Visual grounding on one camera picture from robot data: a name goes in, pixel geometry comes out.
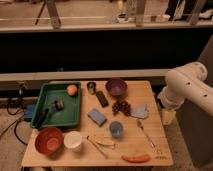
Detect dark red grapes bunch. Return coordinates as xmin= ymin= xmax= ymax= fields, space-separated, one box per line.
xmin=112 ymin=100 xmax=131 ymax=116

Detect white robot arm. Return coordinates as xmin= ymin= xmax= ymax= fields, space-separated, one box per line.
xmin=158 ymin=62 xmax=213 ymax=117

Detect small metal cup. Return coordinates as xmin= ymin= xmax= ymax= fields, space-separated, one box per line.
xmin=87 ymin=81 xmax=96 ymax=95

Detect blue plastic cup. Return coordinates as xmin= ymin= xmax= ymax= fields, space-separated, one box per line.
xmin=109 ymin=121 xmax=123 ymax=138

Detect white plastic cup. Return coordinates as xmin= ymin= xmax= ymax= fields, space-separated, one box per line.
xmin=64 ymin=131 xmax=82 ymax=152

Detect purple bowl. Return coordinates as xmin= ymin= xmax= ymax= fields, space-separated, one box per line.
xmin=105 ymin=78 xmax=127 ymax=97

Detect black remote bar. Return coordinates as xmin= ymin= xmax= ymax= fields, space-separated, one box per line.
xmin=96 ymin=91 xmax=109 ymax=107

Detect blue sponge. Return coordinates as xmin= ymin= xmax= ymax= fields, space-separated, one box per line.
xmin=88 ymin=108 xmax=107 ymax=126

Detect orange peach fruit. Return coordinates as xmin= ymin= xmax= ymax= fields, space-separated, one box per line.
xmin=67 ymin=84 xmax=78 ymax=96

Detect grey folded cloth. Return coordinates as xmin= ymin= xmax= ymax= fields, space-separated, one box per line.
xmin=131 ymin=104 xmax=149 ymax=119

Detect green plastic tray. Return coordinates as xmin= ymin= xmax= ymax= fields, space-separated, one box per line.
xmin=31 ymin=82 xmax=81 ymax=129

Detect metal tongs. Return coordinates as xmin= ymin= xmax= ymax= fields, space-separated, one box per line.
xmin=86 ymin=136 xmax=116 ymax=158

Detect red bowl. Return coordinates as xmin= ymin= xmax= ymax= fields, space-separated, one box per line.
xmin=35 ymin=127 xmax=63 ymax=156

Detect blue box on floor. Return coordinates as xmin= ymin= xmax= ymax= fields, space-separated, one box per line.
xmin=24 ymin=104 xmax=35 ymax=122

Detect black handled brush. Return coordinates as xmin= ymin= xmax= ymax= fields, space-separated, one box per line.
xmin=35 ymin=100 xmax=64 ymax=129

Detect black cables on floor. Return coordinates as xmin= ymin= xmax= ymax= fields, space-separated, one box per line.
xmin=0 ymin=83 xmax=29 ymax=146

